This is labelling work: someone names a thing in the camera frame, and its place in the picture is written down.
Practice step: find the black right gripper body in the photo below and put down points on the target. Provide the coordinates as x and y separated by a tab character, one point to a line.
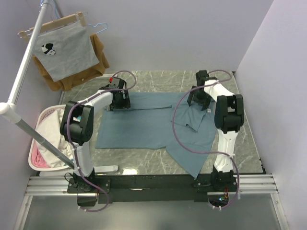
201	98

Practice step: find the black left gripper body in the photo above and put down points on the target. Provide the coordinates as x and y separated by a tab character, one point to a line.
123	103

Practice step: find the blue t shirt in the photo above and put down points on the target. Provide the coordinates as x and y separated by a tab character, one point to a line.
154	121

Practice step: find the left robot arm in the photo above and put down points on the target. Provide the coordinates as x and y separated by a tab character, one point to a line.
78	124

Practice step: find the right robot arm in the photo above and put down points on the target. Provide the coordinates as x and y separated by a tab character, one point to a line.
228	119

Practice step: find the brown hanging shirt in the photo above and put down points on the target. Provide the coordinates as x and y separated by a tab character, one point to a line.
82	77

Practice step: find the grey panda t shirt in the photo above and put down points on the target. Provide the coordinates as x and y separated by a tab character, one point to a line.
65	51

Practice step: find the white perforated laundry basket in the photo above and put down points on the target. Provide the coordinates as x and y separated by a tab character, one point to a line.
42	116

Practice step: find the wooden clip hanger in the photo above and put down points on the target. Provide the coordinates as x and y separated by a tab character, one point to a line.
56	24

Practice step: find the black mounting beam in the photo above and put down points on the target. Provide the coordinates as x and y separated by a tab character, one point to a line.
142	188

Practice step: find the pink garment in basket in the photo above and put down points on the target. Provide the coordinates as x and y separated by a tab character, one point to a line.
37	159

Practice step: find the white clothes rack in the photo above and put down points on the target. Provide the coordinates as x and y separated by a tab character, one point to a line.
7	109

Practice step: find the aluminium rail frame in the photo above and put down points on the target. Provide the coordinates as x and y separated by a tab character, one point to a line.
57	186

